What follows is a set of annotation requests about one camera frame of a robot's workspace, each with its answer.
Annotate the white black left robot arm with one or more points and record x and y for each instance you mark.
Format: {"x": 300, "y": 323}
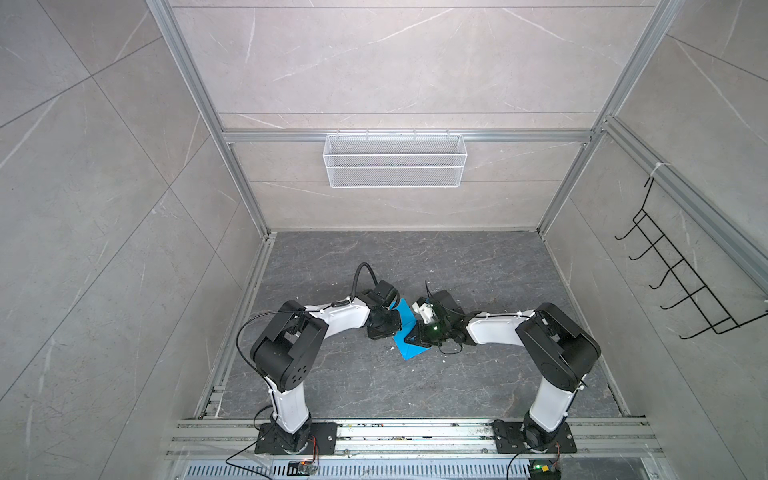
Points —
{"x": 285, "y": 352}

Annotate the black wire hook rack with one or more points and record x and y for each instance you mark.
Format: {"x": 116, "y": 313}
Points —
{"x": 694, "y": 289}

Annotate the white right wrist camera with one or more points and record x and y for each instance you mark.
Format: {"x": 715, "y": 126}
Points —
{"x": 424, "y": 311}

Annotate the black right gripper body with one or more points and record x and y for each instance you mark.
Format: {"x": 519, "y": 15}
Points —
{"x": 436, "y": 332}

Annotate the aluminium front rail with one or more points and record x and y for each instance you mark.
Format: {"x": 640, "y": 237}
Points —
{"x": 418, "y": 438}

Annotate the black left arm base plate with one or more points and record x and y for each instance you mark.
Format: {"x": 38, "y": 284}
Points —
{"x": 295, "y": 438}

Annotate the aluminium frame rail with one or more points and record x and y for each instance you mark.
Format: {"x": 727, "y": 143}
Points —
{"x": 209, "y": 404}

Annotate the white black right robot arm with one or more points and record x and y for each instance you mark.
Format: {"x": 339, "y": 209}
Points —
{"x": 563, "y": 352}

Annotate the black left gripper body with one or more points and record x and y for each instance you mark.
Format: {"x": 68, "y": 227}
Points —
{"x": 390, "y": 324}

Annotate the blue square paper sheet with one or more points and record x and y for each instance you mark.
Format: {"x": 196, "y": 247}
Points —
{"x": 408, "y": 322}

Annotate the white wire mesh basket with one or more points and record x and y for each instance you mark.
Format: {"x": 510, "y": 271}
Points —
{"x": 357, "y": 161}

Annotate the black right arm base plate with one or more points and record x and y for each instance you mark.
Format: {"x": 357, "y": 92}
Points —
{"x": 534, "y": 437}

